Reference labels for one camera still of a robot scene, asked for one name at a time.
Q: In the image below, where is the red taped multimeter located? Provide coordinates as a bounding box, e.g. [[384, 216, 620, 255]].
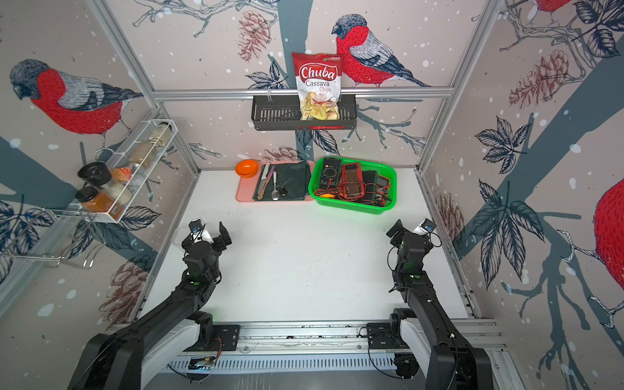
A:
[[341, 162, 365, 200]]

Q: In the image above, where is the green-edged black multimeter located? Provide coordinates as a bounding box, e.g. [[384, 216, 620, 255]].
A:
[[318, 157, 342, 190]]

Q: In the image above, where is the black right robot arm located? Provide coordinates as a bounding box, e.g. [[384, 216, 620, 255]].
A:
[[387, 220, 494, 389]]

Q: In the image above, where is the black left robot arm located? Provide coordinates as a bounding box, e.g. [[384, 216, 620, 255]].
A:
[[68, 219, 232, 389]]

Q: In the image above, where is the clear plastic cup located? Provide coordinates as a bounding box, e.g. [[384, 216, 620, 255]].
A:
[[172, 226, 189, 246]]

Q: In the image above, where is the pink cutting board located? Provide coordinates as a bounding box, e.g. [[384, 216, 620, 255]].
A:
[[236, 161, 315, 202]]

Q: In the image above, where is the orange bowl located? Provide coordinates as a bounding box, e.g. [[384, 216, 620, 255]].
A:
[[235, 159, 259, 179]]

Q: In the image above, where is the dark green cloth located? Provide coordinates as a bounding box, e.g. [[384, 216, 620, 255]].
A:
[[252, 161, 311, 202]]

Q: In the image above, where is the amber spice jar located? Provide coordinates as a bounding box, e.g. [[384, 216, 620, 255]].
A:
[[76, 186, 123, 218]]

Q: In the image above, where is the black-lid spice jar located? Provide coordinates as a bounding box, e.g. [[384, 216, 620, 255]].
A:
[[77, 161, 112, 187]]

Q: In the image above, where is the chuba cassava chips bag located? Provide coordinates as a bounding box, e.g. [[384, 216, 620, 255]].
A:
[[292, 53, 343, 121]]

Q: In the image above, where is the gold-handled knife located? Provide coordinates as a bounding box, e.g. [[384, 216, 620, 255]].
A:
[[257, 164, 275, 201]]

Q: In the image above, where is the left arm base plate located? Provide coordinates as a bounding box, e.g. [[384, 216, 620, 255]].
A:
[[185, 324, 241, 352]]

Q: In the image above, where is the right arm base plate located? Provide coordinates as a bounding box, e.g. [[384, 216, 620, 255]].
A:
[[365, 321, 408, 350]]

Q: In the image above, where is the white-handled spoon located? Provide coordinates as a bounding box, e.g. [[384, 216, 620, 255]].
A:
[[271, 172, 281, 202]]

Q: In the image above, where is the white wire spice rack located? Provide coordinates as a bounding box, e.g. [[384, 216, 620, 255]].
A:
[[72, 119, 178, 224]]

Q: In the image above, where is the black wall basket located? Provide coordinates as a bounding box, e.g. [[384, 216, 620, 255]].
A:
[[251, 94, 357, 131]]

